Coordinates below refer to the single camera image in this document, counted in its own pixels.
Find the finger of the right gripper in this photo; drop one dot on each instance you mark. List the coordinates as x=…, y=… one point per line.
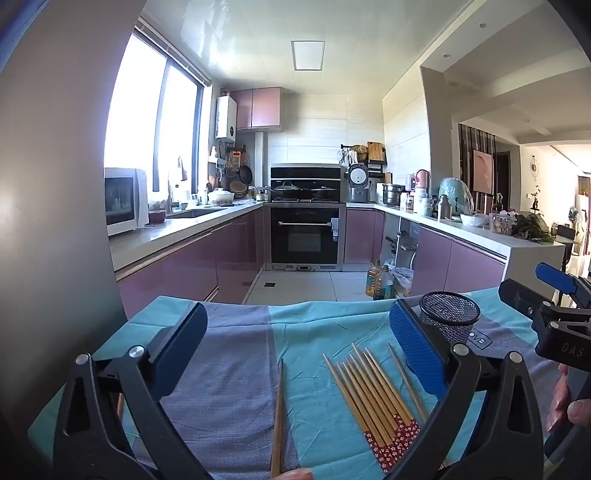
x=524, y=300
x=555, y=278

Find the mint green appliance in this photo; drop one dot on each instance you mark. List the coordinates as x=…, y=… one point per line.
x=459, y=196

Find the white water heater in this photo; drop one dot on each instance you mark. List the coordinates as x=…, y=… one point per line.
x=225, y=122

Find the green leafy vegetables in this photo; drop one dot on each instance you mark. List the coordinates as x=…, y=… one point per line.
x=531, y=227

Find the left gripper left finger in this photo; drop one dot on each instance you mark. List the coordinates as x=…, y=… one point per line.
x=171, y=350

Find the white microwave oven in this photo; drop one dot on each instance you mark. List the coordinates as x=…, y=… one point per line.
x=126, y=207

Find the steel stock pot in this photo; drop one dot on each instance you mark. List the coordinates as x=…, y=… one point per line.
x=392, y=194

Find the black range hood stove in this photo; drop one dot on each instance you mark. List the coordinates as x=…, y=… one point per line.
x=307, y=183

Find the ceiling light panel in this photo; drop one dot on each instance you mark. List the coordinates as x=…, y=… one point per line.
x=308, y=55

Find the bamboo chopstick lone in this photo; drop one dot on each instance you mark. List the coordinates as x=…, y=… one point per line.
x=275, y=460

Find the white rice cooker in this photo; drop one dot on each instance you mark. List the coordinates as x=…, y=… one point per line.
x=358, y=181

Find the bamboo chopstick red end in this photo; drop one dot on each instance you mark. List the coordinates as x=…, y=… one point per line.
x=367, y=405
x=377, y=389
x=392, y=393
x=382, y=454
x=370, y=401
x=384, y=404

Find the black mesh pen cup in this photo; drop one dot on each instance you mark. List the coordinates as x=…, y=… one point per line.
x=451, y=313

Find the right hand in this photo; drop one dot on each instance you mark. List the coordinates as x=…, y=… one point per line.
x=578, y=412

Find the purple wall cabinet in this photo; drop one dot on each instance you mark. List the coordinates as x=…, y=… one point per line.
x=258, y=109

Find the pink electric kettle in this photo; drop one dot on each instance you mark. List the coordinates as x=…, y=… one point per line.
x=422, y=179

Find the left hand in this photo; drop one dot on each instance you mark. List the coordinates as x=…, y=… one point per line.
x=296, y=474

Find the yellow cooking oil bottle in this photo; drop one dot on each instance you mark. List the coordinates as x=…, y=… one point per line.
x=372, y=278

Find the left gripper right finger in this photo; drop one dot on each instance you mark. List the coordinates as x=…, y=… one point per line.
x=427, y=352

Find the black built-in oven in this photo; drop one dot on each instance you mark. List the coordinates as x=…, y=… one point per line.
x=305, y=236

